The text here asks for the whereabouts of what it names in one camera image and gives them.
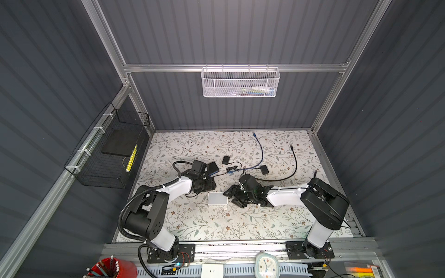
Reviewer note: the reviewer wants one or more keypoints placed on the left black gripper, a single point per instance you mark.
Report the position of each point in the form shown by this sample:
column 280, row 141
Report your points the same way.
column 211, row 185

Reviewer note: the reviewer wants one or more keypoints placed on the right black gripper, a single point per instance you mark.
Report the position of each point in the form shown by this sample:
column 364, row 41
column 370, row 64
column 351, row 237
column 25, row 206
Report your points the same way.
column 233, row 190

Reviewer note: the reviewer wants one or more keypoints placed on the white network switch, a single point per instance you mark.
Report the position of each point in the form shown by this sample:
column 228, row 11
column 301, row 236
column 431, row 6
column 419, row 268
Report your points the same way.
column 217, row 199

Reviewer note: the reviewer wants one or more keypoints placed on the small black power adapter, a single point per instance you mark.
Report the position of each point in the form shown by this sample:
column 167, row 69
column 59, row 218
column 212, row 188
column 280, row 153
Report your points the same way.
column 264, row 170

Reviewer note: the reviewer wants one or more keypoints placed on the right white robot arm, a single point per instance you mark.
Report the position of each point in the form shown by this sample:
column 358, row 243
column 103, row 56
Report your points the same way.
column 326, row 204

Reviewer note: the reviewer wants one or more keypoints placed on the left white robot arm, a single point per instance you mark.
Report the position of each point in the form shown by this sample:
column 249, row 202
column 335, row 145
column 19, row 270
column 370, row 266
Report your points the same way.
column 143, row 216

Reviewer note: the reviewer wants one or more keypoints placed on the large black power adapter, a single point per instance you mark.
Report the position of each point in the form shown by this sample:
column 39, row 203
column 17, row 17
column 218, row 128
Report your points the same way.
column 225, row 160

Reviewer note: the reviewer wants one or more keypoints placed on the yellow striped item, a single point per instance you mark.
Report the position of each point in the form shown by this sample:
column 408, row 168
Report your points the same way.
column 131, row 159

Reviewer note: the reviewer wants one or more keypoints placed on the white desk clock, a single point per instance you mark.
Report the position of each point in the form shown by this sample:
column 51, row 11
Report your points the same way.
column 266, row 266

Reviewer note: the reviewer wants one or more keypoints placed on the white power socket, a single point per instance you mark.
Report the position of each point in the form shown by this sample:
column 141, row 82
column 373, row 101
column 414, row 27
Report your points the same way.
column 212, row 271

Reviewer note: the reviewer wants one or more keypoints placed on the black box in basket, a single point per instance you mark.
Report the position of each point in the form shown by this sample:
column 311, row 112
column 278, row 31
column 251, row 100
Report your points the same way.
column 120, row 143

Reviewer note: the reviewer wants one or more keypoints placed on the red pen cup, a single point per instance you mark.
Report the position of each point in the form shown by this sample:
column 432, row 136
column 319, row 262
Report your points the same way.
column 112, row 267

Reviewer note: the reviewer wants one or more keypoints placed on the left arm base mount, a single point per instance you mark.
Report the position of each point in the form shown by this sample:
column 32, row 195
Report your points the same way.
column 182, row 253

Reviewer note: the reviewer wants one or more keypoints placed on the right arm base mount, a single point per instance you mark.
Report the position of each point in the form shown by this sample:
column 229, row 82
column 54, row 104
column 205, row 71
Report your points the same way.
column 305, row 250

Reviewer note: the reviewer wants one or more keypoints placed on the black wire basket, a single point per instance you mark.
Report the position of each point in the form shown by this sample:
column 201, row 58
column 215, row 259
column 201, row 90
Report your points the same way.
column 92, row 168

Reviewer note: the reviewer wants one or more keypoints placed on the white wire mesh basket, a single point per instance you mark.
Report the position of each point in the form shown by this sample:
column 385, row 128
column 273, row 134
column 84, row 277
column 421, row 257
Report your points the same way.
column 240, row 82

